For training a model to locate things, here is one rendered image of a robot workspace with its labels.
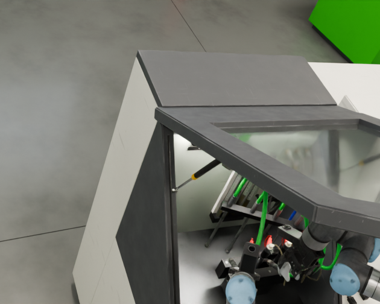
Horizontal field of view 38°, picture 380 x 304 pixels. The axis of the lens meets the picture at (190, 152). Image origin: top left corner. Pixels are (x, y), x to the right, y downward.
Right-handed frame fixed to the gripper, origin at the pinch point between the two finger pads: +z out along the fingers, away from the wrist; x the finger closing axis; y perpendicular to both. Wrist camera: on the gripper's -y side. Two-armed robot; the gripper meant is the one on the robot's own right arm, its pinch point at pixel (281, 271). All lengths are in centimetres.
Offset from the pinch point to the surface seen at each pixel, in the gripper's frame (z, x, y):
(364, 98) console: -32, 44, -46
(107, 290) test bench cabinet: 70, -33, -39
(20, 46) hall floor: 123, -30, -272
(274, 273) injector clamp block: 25.1, 15.3, -11.9
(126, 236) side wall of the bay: 32, -33, -40
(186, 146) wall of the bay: -12, -22, -44
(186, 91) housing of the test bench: -27, -22, -55
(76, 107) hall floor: 123, -2, -206
